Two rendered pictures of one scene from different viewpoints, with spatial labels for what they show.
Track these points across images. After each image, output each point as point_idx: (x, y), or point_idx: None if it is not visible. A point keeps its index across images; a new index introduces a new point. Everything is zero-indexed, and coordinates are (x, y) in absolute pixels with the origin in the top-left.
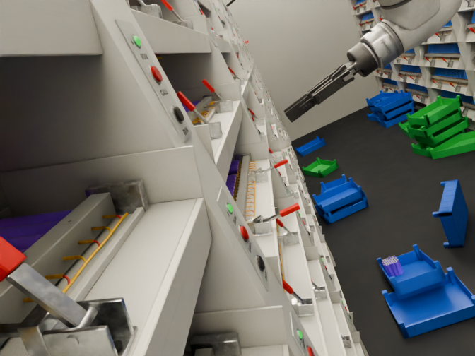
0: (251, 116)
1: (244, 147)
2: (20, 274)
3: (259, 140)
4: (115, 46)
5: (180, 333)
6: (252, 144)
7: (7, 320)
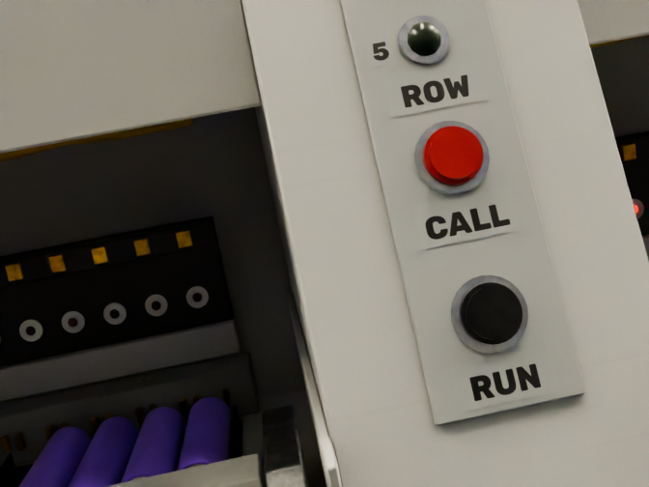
0: (434, 126)
1: (308, 394)
2: None
3: (324, 407)
4: None
5: None
6: (311, 403)
7: None
